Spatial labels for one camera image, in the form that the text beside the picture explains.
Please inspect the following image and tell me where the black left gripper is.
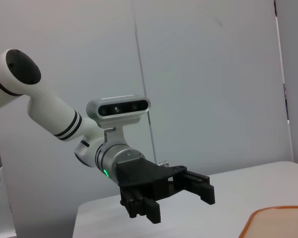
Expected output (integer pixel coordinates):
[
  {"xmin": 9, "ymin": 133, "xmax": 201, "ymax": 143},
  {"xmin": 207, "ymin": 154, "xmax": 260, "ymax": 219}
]
[{"xmin": 115, "ymin": 158, "xmax": 216, "ymax": 225}]

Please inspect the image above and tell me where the beige food bag orange trim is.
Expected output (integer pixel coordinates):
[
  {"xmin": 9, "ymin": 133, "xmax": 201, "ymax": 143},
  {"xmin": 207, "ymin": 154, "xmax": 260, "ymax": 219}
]
[{"xmin": 239, "ymin": 205, "xmax": 298, "ymax": 238}]

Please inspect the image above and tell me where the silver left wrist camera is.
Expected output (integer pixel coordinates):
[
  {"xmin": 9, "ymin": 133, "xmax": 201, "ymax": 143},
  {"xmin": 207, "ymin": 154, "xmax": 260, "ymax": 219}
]
[{"xmin": 86, "ymin": 94, "xmax": 151, "ymax": 145}]

